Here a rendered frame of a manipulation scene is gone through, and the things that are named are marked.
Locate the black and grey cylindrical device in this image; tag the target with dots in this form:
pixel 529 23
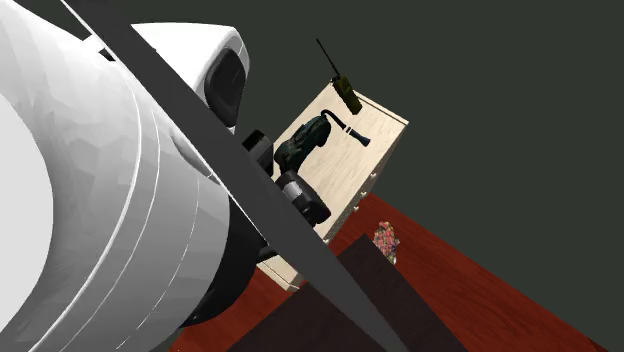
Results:
pixel 307 200

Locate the dark grey flat bar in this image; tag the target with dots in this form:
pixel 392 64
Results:
pixel 273 214

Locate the light wooden chest of drawers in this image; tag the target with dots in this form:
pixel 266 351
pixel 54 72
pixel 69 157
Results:
pixel 341 168

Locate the olive green walkie-talkie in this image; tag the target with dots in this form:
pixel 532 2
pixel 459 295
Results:
pixel 347 95

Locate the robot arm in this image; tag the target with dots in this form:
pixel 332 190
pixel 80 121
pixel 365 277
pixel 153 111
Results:
pixel 97 185

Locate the dark brown table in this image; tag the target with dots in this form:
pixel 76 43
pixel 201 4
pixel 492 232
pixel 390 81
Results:
pixel 395 302

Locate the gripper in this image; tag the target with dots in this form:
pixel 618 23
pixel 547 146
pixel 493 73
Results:
pixel 259 147

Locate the pink flower bouquet in vase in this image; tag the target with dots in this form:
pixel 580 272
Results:
pixel 386 241

